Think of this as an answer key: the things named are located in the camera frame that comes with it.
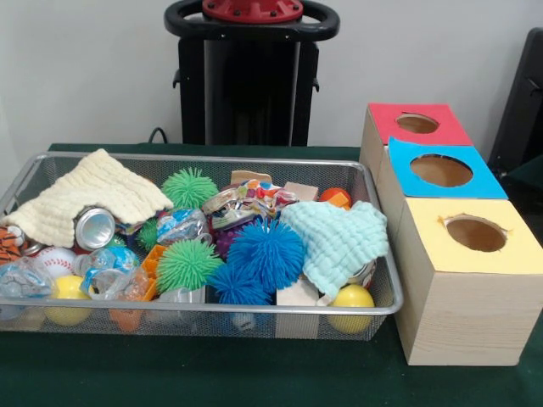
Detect cream waffle cloth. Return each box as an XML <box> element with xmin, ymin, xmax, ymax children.
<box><xmin>2</xmin><ymin>148</ymin><xmax>175</xmax><ymax>249</ymax></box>

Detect green spiky ball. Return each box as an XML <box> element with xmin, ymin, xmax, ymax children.
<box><xmin>160</xmin><ymin>167</ymin><xmax>220</xmax><ymax>210</ymax></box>
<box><xmin>155</xmin><ymin>239</ymin><xmax>224</xmax><ymax>295</ymax></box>

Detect yellow plastic ball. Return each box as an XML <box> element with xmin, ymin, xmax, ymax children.
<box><xmin>44</xmin><ymin>275</ymin><xmax>93</xmax><ymax>326</ymax></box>
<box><xmin>327</xmin><ymin>283</ymin><xmax>376</xmax><ymax>334</ymax></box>

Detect mint waffle cloth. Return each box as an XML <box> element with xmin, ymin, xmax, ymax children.
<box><xmin>279</xmin><ymin>201</ymin><xmax>390</xmax><ymax>298</ymax></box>

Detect dark green table cloth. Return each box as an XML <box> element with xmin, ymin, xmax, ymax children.
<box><xmin>504</xmin><ymin>153</ymin><xmax>543</xmax><ymax>192</ymax></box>
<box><xmin>0</xmin><ymin>142</ymin><xmax>543</xmax><ymax>407</ymax></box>

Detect small blue spiky ball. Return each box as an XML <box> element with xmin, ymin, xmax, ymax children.
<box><xmin>206</xmin><ymin>263</ymin><xmax>273</xmax><ymax>306</ymax></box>

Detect large blue spiky ball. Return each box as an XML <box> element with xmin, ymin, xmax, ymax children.
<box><xmin>227</xmin><ymin>218</ymin><xmax>305</xmax><ymax>293</ymax></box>

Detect wooden box with three holes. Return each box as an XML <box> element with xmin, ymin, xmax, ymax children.
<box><xmin>358</xmin><ymin>102</ymin><xmax>543</xmax><ymax>366</ymax></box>

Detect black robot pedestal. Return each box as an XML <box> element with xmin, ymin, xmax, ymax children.
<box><xmin>164</xmin><ymin>0</ymin><xmax>340</xmax><ymax>148</ymax></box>

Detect silver mesh bin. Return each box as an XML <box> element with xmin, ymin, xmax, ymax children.
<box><xmin>0</xmin><ymin>152</ymin><xmax>405</xmax><ymax>343</ymax></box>

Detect black upright panel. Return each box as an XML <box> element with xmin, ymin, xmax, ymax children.
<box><xmin>487</xmin><ymin>27</ymin><xmax>543</xmax><ymax>173</ymax></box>

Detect silver drink can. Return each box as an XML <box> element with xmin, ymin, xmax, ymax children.
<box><xmin>74</xmin><ymin>206</ymin><xmax>116</xmax><ymax>251</ymax></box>

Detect white baseball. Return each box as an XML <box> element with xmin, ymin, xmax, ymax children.
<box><xmin>32</xmin><ymin>246</ymin><xmax>77</xmax><ymax>280</ymax></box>

